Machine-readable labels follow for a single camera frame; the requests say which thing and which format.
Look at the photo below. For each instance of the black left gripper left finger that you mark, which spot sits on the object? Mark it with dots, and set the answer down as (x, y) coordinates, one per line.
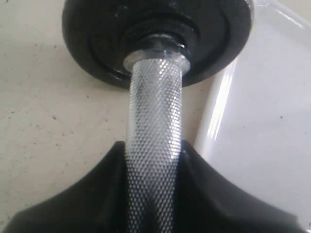
(94, 204)

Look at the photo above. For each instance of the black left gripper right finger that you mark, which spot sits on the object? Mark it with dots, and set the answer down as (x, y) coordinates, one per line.
(206, 202)

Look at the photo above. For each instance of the chrome dumbbell bar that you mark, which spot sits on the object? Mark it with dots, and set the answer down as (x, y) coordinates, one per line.
(153, 142)

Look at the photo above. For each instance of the white plastic tray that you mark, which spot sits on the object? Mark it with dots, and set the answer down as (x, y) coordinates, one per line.
(256, 126)

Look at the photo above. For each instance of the far black weight plate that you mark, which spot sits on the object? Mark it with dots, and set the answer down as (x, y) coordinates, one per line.
(103, 35)

